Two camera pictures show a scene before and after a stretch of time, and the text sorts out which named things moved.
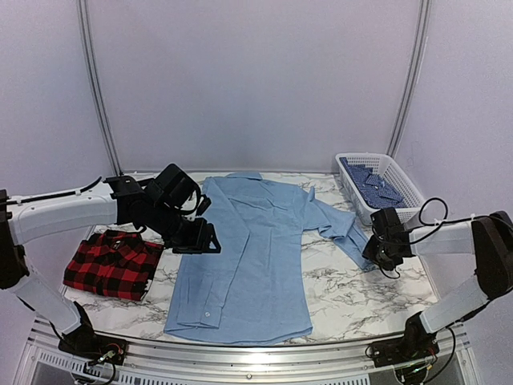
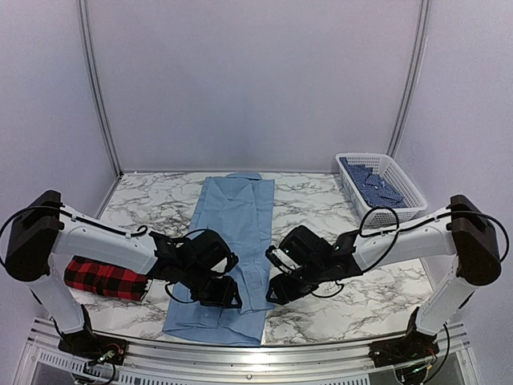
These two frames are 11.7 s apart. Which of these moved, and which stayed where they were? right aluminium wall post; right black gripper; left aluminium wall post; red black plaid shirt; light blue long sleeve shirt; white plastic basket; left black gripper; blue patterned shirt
Moved: right black gripper; light blue long sleeve shirt; left black gripper
Stayed: red black plaid shirt; right aluminium wall post; white plastic basket; left aluminium wall post; blue patterned shirt
